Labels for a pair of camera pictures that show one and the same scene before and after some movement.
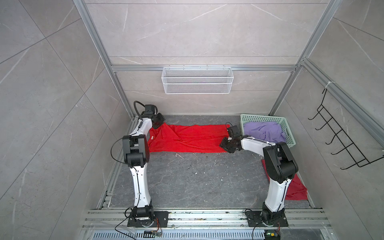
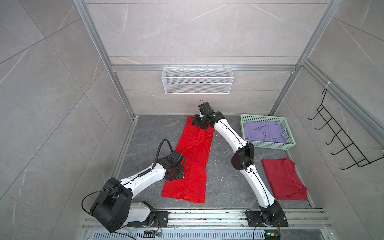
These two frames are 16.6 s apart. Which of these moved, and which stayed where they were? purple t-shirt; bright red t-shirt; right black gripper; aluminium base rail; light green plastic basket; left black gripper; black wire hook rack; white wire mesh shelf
Moved: right black gripper; bright red t-shirt; left black gripper
Stayed: light green plastic basket; white wire mesh shelf; purple t-shirt; black wire hook rack; aluminium base rail
